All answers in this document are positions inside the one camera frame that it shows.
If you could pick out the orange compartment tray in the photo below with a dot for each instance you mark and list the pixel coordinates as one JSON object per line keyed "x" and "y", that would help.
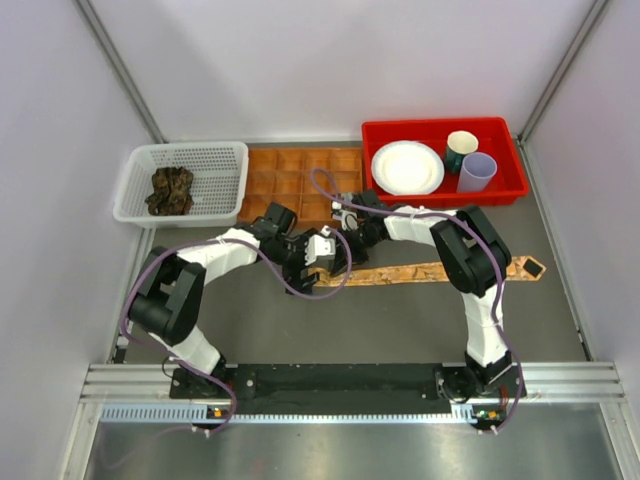
{"x": 282, "y": 175}

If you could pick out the slotted cable duct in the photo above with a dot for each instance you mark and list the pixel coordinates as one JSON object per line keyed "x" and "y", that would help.
{"x": 207, "y": 415}

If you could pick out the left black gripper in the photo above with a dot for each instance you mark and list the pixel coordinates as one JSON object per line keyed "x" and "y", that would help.
{"x": 292, "y": 275}

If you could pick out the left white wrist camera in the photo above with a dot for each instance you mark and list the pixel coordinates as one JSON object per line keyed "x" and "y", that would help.
{"x": 320, "y": 246}

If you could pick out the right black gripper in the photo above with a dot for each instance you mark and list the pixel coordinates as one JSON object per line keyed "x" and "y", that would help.
{"x": 355, "y": 256}

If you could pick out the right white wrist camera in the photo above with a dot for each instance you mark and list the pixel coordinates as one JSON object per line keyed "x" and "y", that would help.
{"x": 348, "y": 219}

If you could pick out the lavender plastic cup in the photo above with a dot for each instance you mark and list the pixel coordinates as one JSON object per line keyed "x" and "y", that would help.
{"x": 477, "y": 170}

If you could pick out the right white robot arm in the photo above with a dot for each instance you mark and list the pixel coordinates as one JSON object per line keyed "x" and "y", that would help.
{"x": 475, "y": 261}

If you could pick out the dark camouflage tie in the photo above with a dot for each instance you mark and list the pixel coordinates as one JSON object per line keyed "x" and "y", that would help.
{"x": 171, "y": 194}

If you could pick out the white paper plate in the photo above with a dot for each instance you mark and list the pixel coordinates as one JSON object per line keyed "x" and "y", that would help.
{"x": 404, "y": 168}

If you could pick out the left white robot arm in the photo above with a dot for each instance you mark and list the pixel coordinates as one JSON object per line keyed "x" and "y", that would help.
{"x": 167, "y": 302}

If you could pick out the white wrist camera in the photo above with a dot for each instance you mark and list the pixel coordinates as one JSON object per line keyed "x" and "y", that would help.
{"x": 348, "y": 219}
{"x": 320, "y": 246}

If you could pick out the red plastic bin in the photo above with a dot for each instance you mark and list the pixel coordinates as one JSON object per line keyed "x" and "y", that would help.
{"x": 508, "y": 185}

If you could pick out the green cup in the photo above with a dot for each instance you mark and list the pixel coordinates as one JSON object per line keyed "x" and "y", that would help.
{"x": 459, "y": 144}

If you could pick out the orange patterned tie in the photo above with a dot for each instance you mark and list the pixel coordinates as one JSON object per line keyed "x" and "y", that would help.
{"x": 522, "y": 268}

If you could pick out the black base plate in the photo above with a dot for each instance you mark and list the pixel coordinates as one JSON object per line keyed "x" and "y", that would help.
{"x": 360, "y": 388}

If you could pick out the white perforated plastic basket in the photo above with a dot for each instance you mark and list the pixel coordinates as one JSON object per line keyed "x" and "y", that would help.
{"x": 220, "y": 171}

